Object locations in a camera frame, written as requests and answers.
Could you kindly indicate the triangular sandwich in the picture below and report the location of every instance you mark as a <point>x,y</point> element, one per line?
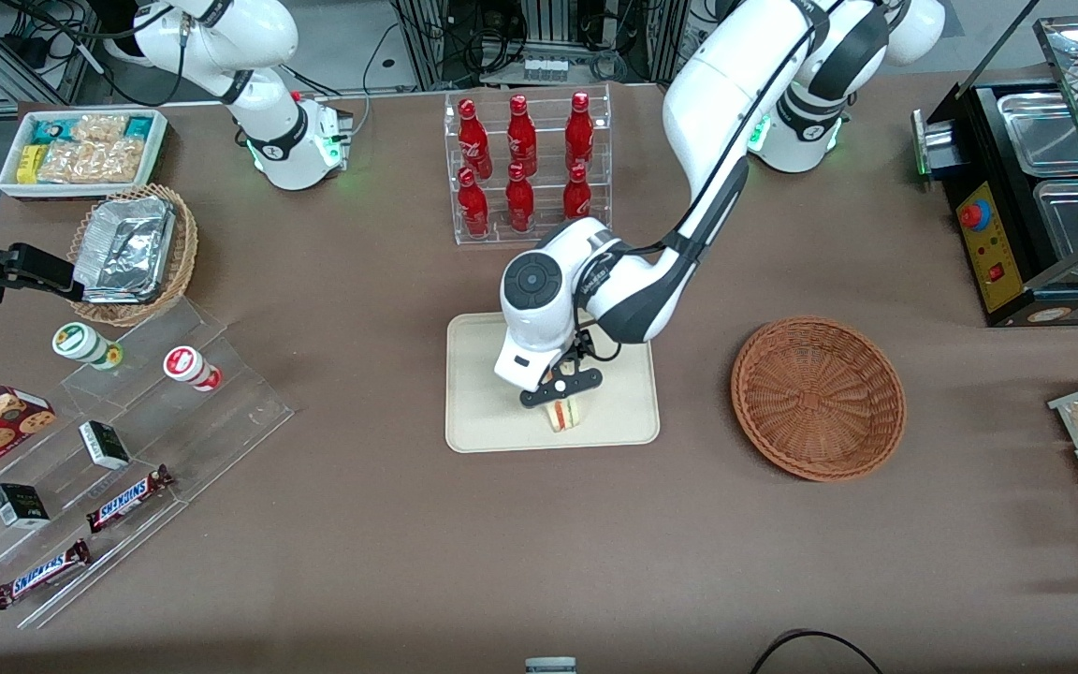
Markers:
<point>564,417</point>

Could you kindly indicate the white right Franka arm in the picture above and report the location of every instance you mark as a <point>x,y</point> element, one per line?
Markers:
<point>272,140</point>

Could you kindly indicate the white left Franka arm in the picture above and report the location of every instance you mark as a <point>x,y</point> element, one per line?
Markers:
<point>726,112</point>

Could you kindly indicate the beige plastic serving tray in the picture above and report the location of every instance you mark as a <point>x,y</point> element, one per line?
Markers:
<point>623,402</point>

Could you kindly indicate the light oval wicker basket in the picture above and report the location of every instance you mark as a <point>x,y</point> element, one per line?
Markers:
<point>185,248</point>

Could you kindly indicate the brown round wicker basket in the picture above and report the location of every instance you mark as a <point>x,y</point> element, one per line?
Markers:
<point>815,398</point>

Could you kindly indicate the aluminium foil container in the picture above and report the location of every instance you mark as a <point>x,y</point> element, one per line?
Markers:
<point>123,248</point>

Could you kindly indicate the green lid yogurt cup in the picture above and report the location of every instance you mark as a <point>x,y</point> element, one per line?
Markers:
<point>79,341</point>

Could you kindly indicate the yellow snack packet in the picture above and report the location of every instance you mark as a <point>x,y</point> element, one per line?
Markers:
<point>30,164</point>

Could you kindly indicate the large clear cracker bag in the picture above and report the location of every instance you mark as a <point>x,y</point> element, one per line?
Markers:
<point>94,164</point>

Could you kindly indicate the clear acrylic bottle rack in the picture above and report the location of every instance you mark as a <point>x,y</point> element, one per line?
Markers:
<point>539,239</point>

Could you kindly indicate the teal snack packet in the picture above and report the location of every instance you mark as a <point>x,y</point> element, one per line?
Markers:
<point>138,126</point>
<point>52,129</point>

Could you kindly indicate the small clear cracker bag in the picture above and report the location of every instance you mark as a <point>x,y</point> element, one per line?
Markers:
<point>99,127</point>

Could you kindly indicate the red cola bottle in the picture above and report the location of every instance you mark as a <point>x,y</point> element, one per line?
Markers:
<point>519,201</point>
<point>579,131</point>
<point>521,136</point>
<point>473,140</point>
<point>576,201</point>
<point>473,206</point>

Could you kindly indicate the white rectangular snack bin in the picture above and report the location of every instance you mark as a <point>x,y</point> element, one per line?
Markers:
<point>160,150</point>

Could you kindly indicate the red lid yogurt cup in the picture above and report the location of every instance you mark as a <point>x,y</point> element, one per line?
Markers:
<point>185,363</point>

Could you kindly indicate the small black carton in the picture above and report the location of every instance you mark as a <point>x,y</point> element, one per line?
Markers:
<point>104,445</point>
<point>20,505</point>

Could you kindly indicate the clear acrylic step display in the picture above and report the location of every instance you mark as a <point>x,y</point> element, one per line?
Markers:
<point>221,412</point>

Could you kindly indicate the Snickers chocolate bar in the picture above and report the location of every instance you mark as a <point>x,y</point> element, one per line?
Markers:
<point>127,499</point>
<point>38,575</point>

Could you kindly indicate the small grey device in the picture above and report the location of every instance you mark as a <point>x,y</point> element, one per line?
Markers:
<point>550,666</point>

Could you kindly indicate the white power strip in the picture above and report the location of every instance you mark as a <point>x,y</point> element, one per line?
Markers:
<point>545,68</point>

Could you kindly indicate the aluminium equipment rack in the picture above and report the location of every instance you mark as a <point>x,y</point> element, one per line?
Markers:
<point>539,33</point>

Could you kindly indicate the grey metal box green light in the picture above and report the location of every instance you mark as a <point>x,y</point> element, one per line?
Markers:
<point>937,145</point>

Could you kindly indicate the red emergency stop button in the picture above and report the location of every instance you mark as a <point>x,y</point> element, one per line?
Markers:
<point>974,216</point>

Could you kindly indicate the black food warmer cabinet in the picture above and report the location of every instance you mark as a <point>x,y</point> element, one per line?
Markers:
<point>993,243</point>

